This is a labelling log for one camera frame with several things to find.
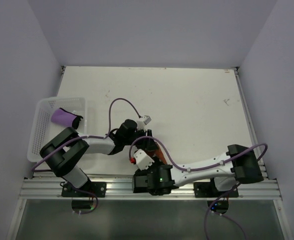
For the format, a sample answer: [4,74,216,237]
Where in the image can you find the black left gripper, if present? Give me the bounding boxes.
[124,126,158,151]

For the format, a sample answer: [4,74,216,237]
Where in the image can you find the rust orange towel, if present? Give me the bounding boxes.
[147,143,167,165]

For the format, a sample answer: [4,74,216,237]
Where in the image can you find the purple grey microfiber towel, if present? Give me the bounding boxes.
[51,108,83,130]

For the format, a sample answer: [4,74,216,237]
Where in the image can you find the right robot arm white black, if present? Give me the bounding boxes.
[131,144,264,196]

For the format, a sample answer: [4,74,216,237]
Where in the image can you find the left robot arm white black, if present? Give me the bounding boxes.
[39,119,152,197]

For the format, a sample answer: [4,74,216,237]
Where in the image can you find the white perforated plastic basket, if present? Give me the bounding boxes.
[27,97,87,163]

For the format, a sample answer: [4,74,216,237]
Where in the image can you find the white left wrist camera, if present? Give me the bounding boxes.
[136,115,151,130]

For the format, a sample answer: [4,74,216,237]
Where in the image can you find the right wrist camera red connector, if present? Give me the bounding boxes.
[128,149,155,171]

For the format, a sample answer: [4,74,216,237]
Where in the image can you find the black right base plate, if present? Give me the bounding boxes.
[193,181,227,198]

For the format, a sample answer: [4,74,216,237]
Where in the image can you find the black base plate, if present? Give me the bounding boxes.
[59,181,107,198]
[193,181,227,198]

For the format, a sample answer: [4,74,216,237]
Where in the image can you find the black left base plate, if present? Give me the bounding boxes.
[59,181,107,198]

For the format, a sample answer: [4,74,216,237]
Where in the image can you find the aluminium mounting rail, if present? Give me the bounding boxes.
[18,173,282,201]

